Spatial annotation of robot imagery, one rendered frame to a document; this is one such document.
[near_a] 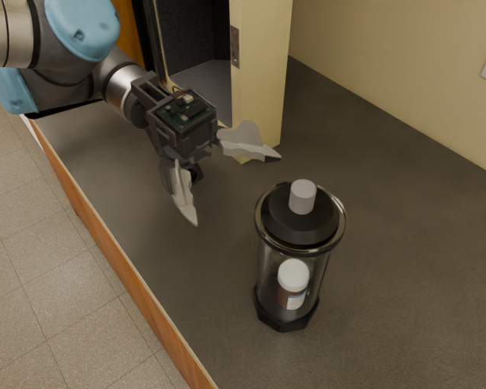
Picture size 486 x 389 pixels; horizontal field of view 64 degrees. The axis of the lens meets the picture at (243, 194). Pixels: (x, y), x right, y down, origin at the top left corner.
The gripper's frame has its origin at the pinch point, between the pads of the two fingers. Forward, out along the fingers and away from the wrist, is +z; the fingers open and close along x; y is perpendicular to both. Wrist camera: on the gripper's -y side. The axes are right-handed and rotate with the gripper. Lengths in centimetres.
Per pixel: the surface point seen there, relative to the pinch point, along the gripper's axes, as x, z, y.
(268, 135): 24.6, -16.3, -20.1
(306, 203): 1.0, 8.5, 6.5
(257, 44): 22.6, -19.4, 1.5
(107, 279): -14, -65, -123
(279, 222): -2.0, 7.6, 4.6
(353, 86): 60, -17, -28
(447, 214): 35.5, 20.7, -20.9
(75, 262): -20, -83, -124
